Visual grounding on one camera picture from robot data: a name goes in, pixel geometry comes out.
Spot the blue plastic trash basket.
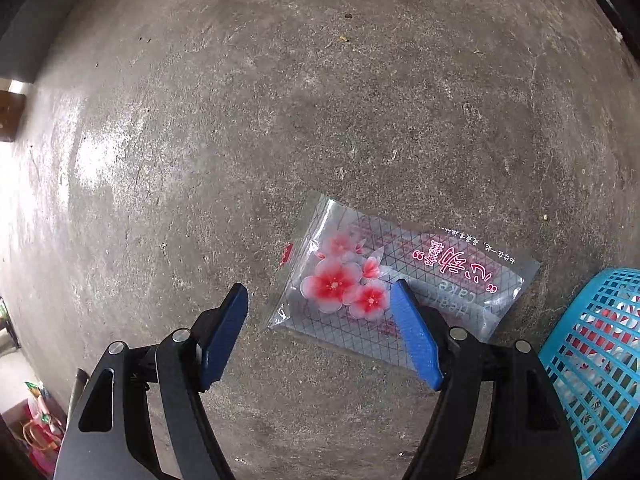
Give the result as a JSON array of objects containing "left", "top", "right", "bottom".
[{"left": 538, "top": 268, "right": 639, "bottom": 479}]

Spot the small brown wooden block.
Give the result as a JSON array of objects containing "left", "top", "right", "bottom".
[{"left": 0, "top": 90, "right": 26, "bottom": 142}]

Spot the clear floral cake wrapper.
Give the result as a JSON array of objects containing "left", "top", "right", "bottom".
[{"left": 266, "top": 190, "right": 542, "bottom": 372}]

